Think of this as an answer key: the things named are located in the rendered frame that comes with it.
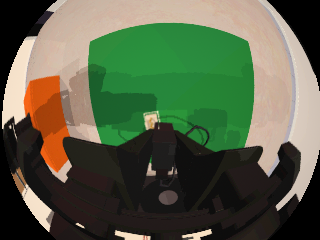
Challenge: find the green circuit board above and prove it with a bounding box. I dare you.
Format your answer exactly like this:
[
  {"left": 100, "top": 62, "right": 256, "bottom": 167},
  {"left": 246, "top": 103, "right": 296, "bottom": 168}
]
[{"left": 88, "top": 23, "right": 255, "bottom": 152}]

